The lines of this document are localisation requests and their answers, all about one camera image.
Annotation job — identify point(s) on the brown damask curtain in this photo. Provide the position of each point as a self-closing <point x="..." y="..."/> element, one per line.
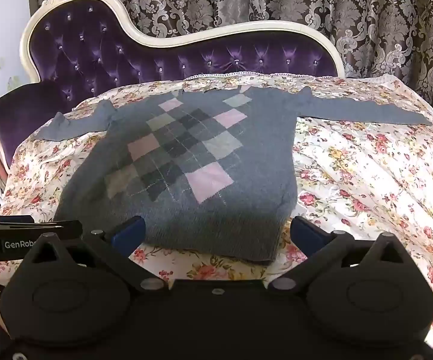
<point x="370" y="15"/>

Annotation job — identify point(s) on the grey argyle sweater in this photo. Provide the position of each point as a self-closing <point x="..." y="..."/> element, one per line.
<point x="186" y="165"/>

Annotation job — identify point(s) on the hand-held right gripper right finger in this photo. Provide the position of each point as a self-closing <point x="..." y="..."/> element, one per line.
<point x="307" y="233"/>

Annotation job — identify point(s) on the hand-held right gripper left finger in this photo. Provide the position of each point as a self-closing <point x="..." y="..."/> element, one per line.
<point x="131" y="231"/>

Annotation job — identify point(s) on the floral blanket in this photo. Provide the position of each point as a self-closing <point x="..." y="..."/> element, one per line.
<point x="370" y="180"/>

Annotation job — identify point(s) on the purple tufted headboard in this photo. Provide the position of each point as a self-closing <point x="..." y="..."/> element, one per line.
<point x="89" y="52"/>

